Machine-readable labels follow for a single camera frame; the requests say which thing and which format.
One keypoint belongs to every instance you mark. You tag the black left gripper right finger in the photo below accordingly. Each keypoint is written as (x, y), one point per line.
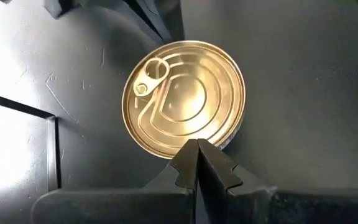
(259, 207)

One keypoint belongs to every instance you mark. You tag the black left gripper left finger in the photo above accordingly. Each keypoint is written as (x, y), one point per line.
(154, 205)

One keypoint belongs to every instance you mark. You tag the gold lid seafood can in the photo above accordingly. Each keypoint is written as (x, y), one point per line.
(183, 96)

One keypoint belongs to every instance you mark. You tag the black support strut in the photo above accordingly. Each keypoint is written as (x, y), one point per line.
(154, 15)

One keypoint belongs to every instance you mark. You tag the black aluminium table frame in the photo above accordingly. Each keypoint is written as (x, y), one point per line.
(52, 149)

